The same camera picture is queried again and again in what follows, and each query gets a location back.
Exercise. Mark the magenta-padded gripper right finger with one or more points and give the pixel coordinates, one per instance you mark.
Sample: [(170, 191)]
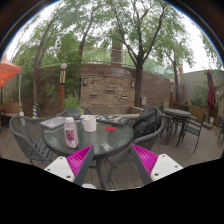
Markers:
[(163, 165)]

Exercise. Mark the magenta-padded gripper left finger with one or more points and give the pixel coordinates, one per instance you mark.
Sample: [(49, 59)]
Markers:
[(60, 166)]

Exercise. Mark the purple juice bottle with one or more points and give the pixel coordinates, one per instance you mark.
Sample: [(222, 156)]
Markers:
[(71, 135)]

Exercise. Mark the grey wicker chair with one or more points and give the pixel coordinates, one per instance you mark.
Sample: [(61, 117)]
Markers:
[(71, 112), (150, 140), (23, 133)]

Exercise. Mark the black backpack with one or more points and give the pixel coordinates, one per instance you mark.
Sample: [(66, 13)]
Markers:
[(146, 121)]

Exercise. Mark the black metal chair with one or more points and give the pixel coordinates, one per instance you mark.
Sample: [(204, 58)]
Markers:
[(193, 128)]

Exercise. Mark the white ribbed cup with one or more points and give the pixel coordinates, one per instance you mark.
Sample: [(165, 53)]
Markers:
[(89, 124)]

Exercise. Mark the round dark patio table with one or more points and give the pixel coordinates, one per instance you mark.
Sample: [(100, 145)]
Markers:
[(176, 112)]

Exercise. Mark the blue yellow striped cone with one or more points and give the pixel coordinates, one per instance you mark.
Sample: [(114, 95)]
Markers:
[(35, 111)]

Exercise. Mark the flat round red coaster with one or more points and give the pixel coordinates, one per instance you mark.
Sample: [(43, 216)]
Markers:
[(110, 129)]

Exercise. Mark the dark-trunk leafy tree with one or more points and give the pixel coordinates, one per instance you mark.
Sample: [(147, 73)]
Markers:
[(138, 86)]

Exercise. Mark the closed dark red umbrella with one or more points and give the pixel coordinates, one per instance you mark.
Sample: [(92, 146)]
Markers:
[(211, 91)]

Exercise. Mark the orange patio umbrella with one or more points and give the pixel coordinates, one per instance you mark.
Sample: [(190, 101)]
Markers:
[(7, 71)]

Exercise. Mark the wooden lamp post, globe light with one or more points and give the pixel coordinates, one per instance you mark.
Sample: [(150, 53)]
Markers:
[(171, 96), (62, 90)]

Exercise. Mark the black wall lantern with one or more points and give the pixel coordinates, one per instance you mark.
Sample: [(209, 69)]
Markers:
[(132, 84), (85, 81)]

